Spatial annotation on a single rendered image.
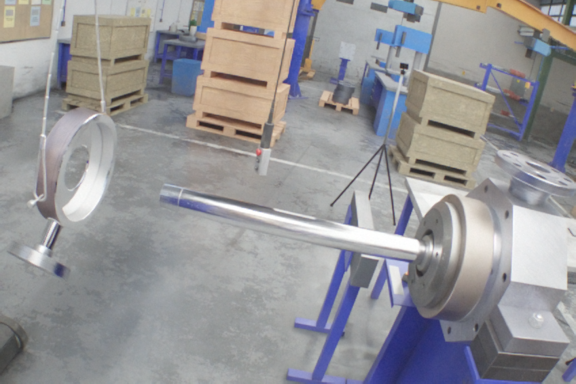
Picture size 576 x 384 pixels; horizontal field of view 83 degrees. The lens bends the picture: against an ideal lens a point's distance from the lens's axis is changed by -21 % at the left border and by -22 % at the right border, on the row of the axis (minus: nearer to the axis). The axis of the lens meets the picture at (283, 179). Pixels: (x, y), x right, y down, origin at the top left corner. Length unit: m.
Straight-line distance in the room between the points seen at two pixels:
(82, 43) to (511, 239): 5.40
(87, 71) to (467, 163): 5.32
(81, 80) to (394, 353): 5.08
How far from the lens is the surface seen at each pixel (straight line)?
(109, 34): 5.42
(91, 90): 5.67
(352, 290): 1.68
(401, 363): 1.93
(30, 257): 1.14
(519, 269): 1.05
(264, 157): 1.83
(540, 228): 1.12
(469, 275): 1.05
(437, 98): 5.33
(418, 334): 1.80
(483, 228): 1.08
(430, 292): 1.10
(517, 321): 1.04
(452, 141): 5.51
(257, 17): 5.09
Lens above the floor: 1.62
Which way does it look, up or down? 22 degrees down
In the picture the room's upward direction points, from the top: 12 degrees clockwise
